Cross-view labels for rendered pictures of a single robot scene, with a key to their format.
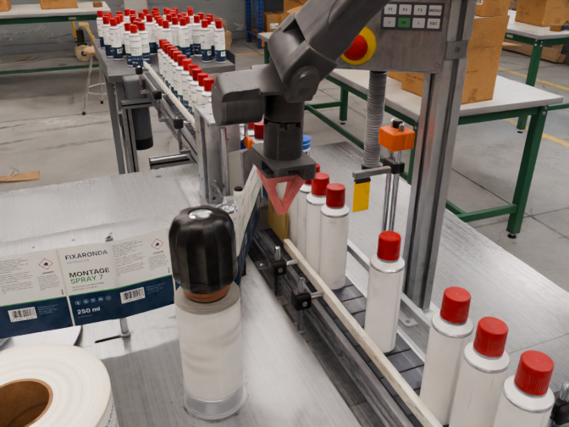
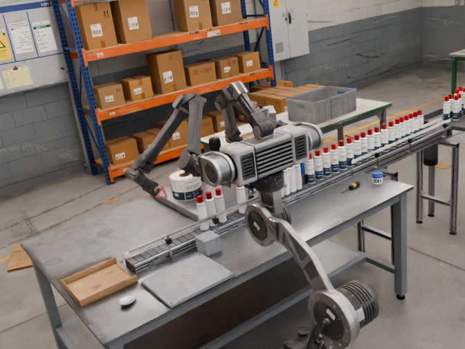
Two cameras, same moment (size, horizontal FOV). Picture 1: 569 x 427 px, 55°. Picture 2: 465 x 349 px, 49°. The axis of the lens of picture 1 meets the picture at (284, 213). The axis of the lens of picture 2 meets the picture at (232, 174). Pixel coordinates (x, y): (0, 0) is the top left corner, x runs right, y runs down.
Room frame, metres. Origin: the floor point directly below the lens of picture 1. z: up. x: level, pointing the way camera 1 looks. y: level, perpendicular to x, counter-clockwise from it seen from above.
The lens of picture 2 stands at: (0.10, -2.88, 2.18)
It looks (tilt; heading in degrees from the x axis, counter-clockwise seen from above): 21 degrees down; 79
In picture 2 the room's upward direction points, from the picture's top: 8 degrees counter-clockwise
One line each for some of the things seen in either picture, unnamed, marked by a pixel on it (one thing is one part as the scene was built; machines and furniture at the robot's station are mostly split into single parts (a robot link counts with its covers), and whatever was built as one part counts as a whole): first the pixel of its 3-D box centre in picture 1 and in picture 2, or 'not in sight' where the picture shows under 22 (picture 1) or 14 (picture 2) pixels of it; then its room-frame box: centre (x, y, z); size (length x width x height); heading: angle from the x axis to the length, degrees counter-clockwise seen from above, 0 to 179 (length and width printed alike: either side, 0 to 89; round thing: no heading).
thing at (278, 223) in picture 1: (276, 216); not in sight; (1.02, 0.02, 0.94); 0.10 x 0.01 x 0.09; 22
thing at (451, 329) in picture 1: (445, 357); (220, 205); (0.54, -0.21, 0.98); 0.05 x 0.05 x 0.20
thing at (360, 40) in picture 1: (355, 46); not in sight; (0.83, -0.11, 1.32); 0.04 x 0.03 x 0.04; 77
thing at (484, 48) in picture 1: (453, 54); not in sight; (2.57, -0.78, 0.97); 0.51 x 0.39 x 0.37; 116
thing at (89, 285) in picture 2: not in sight; (99, 280); (-0.17, -0.51, 0.85); 0.30 x 0.26 x 0.04; 22
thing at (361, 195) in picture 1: (361, 194); not in sight; (0.80, -0.13, 1.09); 0.03 x 0.01 x 0.06; 112
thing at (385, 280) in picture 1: (383, 293); (241, 196); (0.69, -0.15, 0.98); 0.05 x 0.05 x 0.20
